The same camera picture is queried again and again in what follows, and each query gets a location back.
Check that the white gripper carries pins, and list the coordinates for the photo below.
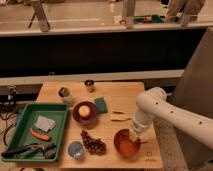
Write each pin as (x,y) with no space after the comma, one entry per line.
(136,130)

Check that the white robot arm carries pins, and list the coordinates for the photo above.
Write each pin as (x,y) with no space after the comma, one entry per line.
(152,103)

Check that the red bowl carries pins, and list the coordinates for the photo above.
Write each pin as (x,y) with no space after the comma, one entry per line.
(124,145)

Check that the wooden board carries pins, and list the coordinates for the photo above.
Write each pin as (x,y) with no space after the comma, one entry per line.
(119,97)

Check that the green sponge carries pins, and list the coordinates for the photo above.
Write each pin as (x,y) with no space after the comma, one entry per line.
(101,105)

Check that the dark grape bunch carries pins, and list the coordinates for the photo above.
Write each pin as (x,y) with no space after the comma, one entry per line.
(92,145)

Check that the dark purple plate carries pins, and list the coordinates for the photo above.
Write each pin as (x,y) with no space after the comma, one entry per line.
(93,113)

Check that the yellow round fruit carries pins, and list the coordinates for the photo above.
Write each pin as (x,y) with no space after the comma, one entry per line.
(84,111)

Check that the light blue cup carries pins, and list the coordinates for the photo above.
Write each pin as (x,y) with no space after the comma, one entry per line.
(76,150)

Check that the small metal cup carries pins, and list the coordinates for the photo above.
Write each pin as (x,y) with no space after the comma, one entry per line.
(89,84)

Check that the grey folded cloth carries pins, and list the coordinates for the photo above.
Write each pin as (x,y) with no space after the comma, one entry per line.
(45,124)

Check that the green plastic tray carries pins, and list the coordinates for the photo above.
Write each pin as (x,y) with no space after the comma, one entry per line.
(22,136)

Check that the orange carrot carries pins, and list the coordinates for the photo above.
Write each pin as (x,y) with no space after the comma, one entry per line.
(40,136)

